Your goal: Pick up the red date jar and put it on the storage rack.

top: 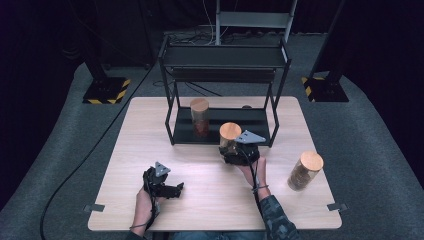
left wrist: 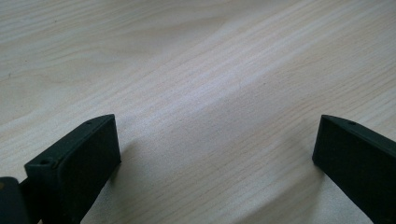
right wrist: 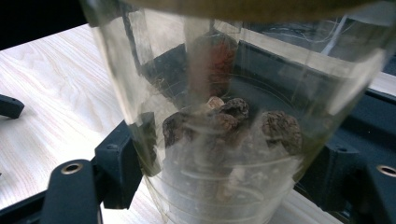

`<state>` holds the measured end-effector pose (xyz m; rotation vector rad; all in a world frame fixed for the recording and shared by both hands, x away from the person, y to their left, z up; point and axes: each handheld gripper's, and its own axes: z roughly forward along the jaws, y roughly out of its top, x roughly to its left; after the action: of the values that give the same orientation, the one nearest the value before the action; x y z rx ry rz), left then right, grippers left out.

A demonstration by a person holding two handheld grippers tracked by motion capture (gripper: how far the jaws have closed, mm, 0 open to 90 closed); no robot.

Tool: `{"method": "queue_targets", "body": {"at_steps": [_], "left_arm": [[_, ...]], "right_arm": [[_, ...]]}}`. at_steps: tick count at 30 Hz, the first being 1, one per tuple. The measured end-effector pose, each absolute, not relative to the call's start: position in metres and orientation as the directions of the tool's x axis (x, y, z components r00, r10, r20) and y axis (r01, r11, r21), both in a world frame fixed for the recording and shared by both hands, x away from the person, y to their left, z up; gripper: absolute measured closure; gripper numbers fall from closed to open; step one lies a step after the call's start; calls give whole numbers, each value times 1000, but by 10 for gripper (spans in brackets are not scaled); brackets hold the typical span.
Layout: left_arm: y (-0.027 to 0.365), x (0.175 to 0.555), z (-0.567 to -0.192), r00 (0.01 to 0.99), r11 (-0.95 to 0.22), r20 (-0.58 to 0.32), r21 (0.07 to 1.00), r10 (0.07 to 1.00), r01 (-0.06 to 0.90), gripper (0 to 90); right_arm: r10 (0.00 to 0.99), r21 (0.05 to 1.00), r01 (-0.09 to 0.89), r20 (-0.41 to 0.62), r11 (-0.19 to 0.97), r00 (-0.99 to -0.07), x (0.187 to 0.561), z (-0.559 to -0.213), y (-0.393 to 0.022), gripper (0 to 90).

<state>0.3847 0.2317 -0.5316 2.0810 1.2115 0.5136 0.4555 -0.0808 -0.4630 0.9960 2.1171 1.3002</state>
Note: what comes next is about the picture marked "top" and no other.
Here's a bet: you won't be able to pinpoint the person's blue jeans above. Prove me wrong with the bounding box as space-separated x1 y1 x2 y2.
171 231 266 240

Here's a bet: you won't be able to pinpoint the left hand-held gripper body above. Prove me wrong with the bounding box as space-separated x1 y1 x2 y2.
143 161 174 198

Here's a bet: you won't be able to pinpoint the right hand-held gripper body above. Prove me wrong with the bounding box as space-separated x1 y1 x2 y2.
223 129 267 167

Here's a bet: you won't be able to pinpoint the right hand-held gripper cable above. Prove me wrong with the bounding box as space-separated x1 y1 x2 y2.
238 146 270 214

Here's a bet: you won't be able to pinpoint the person's right hand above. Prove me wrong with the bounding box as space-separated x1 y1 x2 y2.
238 157 269 192

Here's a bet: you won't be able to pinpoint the black metal shelf rack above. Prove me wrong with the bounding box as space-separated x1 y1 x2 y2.
158 35 292 148

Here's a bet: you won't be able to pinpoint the tangle of floor cables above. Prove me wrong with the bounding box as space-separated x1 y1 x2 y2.
164 0 218 46

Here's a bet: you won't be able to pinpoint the left hand-held gripper cable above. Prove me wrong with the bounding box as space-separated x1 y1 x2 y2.
129 193 162 232

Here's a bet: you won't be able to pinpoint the long black floor cable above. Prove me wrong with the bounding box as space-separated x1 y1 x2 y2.
39 61 158 240

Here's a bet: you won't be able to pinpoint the person's left hand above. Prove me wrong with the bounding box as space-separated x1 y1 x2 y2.
134 187 161 221

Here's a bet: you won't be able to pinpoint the grey table bracket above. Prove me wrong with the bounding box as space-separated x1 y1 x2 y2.
83 203 106 213
327 202 348 212

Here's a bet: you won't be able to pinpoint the black yellow-striped stand base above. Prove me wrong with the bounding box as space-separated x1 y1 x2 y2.
301 59 350 103
82 61 132 105

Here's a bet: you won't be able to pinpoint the hand-held gripper cable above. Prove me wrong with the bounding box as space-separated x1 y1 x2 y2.
238 146 270 214
129 193 162 232

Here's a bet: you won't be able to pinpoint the grey metal stand frame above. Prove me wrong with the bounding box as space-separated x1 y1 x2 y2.
214 0 299 46

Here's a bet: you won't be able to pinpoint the thin black floor cable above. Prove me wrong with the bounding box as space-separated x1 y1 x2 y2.
152 79 223 98

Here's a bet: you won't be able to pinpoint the wooden-lid jar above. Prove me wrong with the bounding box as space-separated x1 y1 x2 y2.
218 122 243 156
287 150 325 192
189 98 211 138

